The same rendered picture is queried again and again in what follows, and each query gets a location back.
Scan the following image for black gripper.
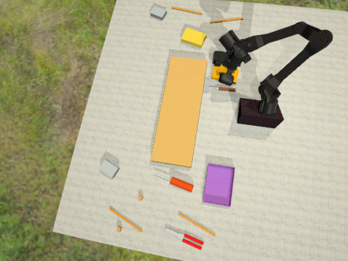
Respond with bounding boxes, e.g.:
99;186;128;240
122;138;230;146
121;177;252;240
218;50;241;86

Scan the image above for purple shallow tray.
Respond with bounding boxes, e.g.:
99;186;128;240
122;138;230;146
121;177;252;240
203;164;235;207

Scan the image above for orange rectangular panel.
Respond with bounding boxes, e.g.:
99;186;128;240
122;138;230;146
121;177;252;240
150;56;207;168

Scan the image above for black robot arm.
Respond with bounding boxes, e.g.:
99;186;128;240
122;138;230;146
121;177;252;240
213;21;333;116

